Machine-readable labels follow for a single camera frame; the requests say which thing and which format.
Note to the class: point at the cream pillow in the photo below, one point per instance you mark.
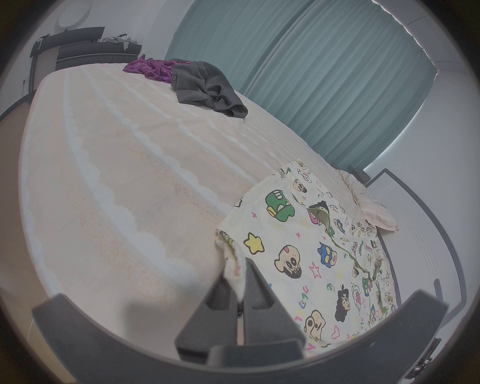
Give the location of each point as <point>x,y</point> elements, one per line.
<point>375,213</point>

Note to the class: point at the pile of clothes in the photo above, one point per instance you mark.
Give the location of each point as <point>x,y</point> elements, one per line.
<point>202,86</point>

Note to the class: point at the grey bedside table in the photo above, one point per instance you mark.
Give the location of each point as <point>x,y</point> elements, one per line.
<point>360,175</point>

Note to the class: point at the blue-green curtain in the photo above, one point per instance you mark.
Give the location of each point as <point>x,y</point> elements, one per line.
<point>318,75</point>

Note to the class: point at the white printed pyjama top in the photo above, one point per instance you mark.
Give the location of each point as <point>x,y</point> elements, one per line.
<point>300,232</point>

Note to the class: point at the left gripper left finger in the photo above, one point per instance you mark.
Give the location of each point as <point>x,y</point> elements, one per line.
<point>210,330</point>

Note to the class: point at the black chest of drawers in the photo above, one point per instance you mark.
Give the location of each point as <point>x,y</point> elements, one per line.
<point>75,56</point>

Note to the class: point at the round white mirror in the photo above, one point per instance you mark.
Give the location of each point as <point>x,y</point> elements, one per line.
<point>73,13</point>

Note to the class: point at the bed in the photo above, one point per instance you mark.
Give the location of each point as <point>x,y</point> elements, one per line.
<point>131,168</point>

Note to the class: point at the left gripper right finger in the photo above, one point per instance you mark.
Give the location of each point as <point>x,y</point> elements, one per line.
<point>270,322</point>

